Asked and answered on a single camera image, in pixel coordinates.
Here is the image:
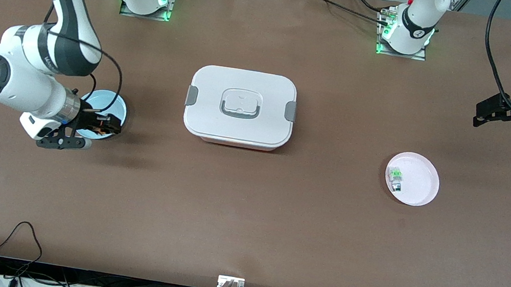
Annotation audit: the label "orange push-button switch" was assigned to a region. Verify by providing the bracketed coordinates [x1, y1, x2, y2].
[91, 115, 114, 138]

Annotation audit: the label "white lidded box grey clips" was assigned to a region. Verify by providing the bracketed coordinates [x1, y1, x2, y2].
[180, 62, 302, 155]

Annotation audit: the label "light blue round plate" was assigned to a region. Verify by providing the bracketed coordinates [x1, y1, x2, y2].
[74, 86, 130, 143]

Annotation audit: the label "pale pink round plate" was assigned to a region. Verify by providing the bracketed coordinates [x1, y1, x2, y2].
[382, 149, 443, 209]

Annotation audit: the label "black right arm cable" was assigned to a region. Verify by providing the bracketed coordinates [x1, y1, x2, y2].
[31, 1, 133, 119]

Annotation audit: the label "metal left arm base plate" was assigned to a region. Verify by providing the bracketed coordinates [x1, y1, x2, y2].
[374, 4, 433, 62]

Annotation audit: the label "green push-button switch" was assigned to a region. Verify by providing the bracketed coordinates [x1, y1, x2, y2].
[385, 165, 406, 194]

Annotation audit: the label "thin black looped cable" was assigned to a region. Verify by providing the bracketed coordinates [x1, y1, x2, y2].
[0, 217, 48, 280]

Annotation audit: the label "black braided table cable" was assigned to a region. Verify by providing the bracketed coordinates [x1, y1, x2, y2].
[300, 0, 394, 26]

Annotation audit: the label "small white metal bracket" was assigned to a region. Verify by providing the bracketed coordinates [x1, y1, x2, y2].
[217, 275, 246, 287]

